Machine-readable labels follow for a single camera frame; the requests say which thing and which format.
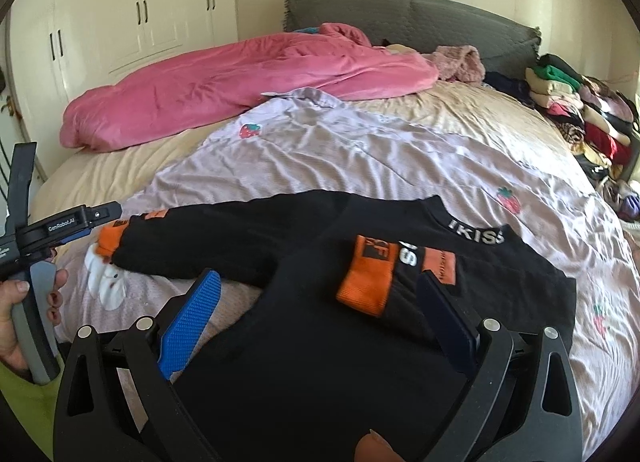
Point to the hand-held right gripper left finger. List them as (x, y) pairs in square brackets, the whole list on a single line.
[(196, 312)]

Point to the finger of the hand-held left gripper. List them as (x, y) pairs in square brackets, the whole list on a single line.
[(22, 176), (90, 217)]

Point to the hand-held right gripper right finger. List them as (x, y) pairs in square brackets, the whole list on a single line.
[(452, 329)]

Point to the black sweater with orange cuffs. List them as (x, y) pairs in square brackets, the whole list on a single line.
[(310, 292)]

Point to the pile of folded clothes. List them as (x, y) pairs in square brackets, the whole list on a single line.
[(595, 116)]

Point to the person's left hand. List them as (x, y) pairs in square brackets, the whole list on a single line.
[(10, 327)]

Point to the person's right hand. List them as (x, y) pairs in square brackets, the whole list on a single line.
[(375, 449)]

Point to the beige bed sheet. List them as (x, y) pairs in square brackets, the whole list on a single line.
[(100, 176)]

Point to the lime green cloth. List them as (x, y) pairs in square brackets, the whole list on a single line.
[(30, 407)]

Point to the pink duvet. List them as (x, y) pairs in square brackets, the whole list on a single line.
[(200, 91)]

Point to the lilac strawberry print sheet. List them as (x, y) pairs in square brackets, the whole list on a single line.
[(350, 151)]

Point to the purple cloth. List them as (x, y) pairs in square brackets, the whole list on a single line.
[(631, 207)]

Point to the dark navy garment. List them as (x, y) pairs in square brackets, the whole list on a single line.
[(505, 84)]

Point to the pink fuzzy garment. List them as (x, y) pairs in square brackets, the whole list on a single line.
[(462, 64)]

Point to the cream cloth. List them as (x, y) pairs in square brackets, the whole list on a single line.
[(405, 52)]

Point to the grey padded headboard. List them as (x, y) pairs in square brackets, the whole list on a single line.
[(425, 16)]

